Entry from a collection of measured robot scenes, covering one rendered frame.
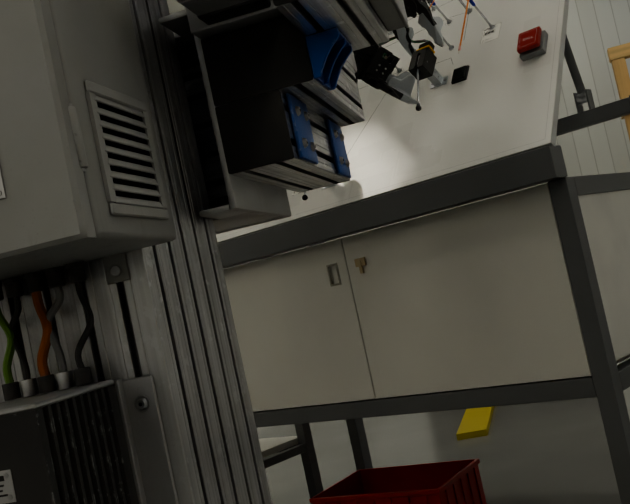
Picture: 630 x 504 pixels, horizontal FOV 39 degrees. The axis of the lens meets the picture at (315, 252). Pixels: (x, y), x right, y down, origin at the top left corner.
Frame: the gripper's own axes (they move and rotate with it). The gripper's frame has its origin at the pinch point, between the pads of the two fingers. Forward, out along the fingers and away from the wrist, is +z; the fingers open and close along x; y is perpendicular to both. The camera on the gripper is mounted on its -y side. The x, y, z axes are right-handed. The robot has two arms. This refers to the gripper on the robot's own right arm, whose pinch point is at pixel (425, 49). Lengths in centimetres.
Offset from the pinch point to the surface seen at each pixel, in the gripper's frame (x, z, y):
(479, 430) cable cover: 84, 160, 44
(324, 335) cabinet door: 36, 48, -42
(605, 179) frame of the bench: -33, 38, -11
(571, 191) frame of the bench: -34, 31, -28
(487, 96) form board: -16.0, 12.0, -11.0
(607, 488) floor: 0, 126, -16
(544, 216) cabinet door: -28, 33, -31
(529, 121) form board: -28.0, 16.6, -20.7
